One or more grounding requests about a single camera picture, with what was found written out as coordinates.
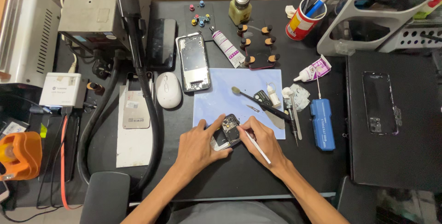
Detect person's left hand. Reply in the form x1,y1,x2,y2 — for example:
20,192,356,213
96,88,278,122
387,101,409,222
174,114,233,178

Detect person's right hand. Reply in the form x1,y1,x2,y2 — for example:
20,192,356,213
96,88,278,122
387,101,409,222
238,116,295,180

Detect thin silver tweezers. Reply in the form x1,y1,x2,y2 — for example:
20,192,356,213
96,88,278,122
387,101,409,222
245,131,272,165

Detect flat metal spatula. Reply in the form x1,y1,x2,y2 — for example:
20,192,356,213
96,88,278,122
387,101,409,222
264,109,286,130

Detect black precision screwdriver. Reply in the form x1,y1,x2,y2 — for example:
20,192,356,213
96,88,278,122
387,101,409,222
286,106,300,147

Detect wide silver tweezers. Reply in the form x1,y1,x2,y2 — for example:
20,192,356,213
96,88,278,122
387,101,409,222
289,91,303,141

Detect black brush with beige bristles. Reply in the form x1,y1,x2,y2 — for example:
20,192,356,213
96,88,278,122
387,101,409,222
231,86,292,121

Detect black plastic pry card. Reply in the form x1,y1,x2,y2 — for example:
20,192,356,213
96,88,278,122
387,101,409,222
253,89,273,107

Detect small white dropper bottle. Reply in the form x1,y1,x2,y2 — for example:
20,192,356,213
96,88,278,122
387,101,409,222
266,82,282,108

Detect blue tool with metal probe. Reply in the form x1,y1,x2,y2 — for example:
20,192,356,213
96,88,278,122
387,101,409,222
309,68,336,151

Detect light blue work mat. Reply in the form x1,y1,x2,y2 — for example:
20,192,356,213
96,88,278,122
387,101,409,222
192,67,287,140

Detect crumpled clear plastic wrap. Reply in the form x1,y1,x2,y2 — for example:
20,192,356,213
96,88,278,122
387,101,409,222
281,83,311,112

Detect white rectangular sheet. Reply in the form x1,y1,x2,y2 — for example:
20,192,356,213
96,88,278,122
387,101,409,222
115,85,154,168

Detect white computer mouse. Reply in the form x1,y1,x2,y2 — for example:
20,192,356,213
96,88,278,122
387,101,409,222
155,71,183,110

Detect person's grey clothing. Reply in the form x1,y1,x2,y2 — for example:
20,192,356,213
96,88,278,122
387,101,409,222
165,201,291,224

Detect set of tan phone clamps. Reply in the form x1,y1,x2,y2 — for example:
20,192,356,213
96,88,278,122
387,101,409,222
236,24,281,67

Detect white glue tube purple end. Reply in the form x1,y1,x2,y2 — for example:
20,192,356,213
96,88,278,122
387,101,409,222
293,54,332,83

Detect black chair armrest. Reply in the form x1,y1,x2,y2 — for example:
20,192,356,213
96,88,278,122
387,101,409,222
79,171,131,224
336,176,381,224

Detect white glue tube black cap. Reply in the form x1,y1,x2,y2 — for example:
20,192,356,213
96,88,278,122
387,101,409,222
209,26,246,69

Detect black phone with dark screen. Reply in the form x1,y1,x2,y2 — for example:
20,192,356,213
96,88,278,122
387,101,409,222
146,18,177,72

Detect black pad with coloured knobs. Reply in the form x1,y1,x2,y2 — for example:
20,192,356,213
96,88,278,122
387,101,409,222
183,0,217,41

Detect black phone back glass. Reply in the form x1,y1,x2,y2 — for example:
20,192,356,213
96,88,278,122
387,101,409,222
361,71,403,136

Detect black power plug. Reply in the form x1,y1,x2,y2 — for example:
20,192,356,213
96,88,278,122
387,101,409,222
92,57,112,80

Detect red cup tool holder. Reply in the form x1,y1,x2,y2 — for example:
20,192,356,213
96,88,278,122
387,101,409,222
285,0,328,41

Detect yellow liquid pump bottle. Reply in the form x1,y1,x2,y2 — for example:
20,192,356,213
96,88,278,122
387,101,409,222
228,0,253,26

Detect white usb charger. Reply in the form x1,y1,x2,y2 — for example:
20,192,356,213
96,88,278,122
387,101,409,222
39,72,87,109

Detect black heating plate box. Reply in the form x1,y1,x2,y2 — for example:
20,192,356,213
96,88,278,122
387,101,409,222
346,50,442,192

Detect grey storage rack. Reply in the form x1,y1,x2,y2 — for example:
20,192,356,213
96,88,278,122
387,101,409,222
316,0,442,57

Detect grey hot air station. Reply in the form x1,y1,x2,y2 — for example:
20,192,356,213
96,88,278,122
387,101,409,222
58,0,153,50

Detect orange tape dispenser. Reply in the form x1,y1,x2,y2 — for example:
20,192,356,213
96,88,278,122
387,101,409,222
0,131,43,182

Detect white perforated tool holder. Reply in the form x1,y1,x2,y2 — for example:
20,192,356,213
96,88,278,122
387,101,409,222
378,26,442,54

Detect white laminating machine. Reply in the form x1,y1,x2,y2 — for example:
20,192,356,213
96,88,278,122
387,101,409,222
0,0,62,87

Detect silver phone frame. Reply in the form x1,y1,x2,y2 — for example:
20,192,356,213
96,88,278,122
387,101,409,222
175,33,212,93

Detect black hot air gun hose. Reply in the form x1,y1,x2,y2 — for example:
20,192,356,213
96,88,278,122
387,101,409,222
77,0,163,194

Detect orange cable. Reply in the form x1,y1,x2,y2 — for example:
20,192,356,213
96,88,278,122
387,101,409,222
60,113,72,211

